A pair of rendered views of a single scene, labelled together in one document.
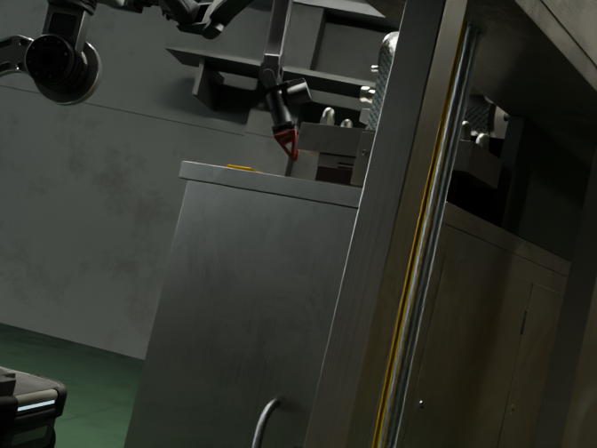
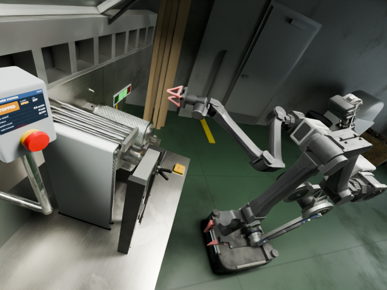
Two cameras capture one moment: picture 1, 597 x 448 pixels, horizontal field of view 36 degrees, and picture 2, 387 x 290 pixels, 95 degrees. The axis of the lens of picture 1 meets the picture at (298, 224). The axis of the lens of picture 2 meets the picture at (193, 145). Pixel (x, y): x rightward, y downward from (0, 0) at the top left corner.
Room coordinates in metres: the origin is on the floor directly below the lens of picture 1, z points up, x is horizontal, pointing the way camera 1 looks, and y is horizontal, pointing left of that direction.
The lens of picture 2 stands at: (2.81, -0.39, 1.85)
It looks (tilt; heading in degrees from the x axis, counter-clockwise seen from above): 38 degrees down; 141
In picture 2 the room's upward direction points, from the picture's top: 24 degrees clockwise
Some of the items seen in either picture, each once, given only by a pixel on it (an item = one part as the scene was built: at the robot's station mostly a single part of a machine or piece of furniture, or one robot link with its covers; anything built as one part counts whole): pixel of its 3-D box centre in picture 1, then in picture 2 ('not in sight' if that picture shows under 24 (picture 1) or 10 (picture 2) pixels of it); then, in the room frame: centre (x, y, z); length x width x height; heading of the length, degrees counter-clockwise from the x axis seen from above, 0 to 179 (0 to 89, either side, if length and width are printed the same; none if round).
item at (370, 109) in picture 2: not in sight; (344, 122); (1.22, 5.01, 0.74); 0.75 x 0.64 x 1.48; 79
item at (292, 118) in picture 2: not in sight; (286, 121); (2.25, 0.70, 1.45); 0.09 x 0.08 x 0.12; 169
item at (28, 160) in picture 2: not in sight; (37, 183); (2.55, -0.48, 1.51); 0.02 x 0.02 x 0.20
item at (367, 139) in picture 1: (378, 161); not in sight; (1.80, -0.13, 0.97); 0.10 x 0.03 x 0.11; 56
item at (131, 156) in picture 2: not in sight; (131, 155); (2.34, -0.26, 1.34); 0.06 x 0.06 x 0.06; 56
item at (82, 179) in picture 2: not in sight; (74, 182); (2.31, -0.45, 1.17); 0.34 x 0.05 x 0.54; 56
